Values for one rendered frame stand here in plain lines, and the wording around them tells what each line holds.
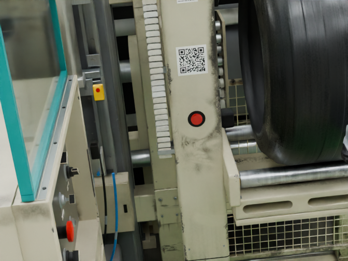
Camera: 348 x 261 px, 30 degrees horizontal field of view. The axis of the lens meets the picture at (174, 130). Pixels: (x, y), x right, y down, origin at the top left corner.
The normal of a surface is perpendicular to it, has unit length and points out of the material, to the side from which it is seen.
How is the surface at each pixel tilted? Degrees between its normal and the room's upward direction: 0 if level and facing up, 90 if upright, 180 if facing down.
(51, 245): 90
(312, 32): 63
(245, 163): 0
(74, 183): 90
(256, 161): 0
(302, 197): 90
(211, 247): 90
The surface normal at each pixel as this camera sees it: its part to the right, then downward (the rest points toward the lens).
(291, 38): -0.25, 0.02
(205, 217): 0.06, 0.42
